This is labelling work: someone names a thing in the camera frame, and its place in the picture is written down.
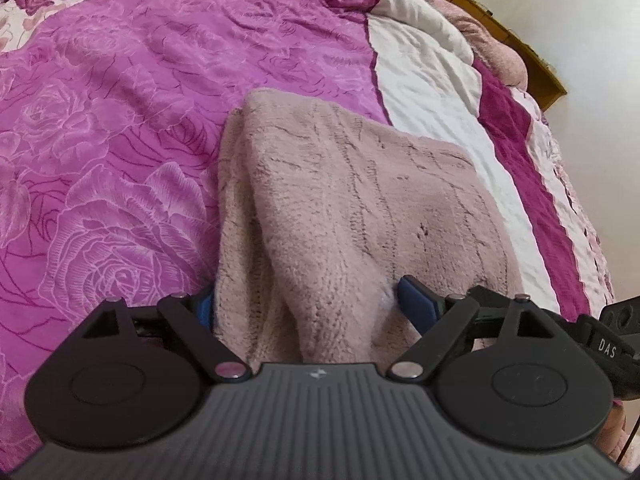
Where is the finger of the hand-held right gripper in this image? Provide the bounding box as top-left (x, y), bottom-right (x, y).
top-left (470, 286), bottom-right (517, 312)

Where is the wooden headboard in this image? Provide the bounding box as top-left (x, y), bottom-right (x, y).
top-left (405, 0), bottom-right (568, 109)

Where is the pink patterned comforter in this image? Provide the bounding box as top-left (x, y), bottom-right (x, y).
top-left (370, 0), bottom-right (531, 91)

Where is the purple floral patchwork quilt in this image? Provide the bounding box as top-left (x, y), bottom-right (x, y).
top-left (0, 0), bottom-right (618, 461)

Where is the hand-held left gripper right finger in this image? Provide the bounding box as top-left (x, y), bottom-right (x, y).
top-left (387, 275), bottom-right (568, 383)

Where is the black cable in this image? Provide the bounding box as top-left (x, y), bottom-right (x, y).
top-left (617, 410), bottom-right (640, 467)

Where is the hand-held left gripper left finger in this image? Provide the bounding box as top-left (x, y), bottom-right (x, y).
top-left (80, 287), bottom-right (251, 383)

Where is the pink knitted cardigan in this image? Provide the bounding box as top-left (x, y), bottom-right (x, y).
top-left (215, 89), bottom-right (526, 366)

